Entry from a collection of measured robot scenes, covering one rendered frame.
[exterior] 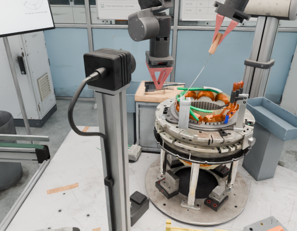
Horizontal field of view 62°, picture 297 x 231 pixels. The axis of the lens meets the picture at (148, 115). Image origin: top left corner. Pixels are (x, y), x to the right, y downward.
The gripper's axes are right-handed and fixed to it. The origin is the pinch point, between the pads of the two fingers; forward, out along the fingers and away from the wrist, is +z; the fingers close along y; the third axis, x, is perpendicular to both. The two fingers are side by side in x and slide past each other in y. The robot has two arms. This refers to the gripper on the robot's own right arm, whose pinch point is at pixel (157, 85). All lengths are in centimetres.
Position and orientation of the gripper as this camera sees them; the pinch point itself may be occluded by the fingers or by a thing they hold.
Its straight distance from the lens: 76.1
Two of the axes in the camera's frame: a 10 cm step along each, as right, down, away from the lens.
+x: 9.9, -0.6, 1.6
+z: -0.2, 8.8, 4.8
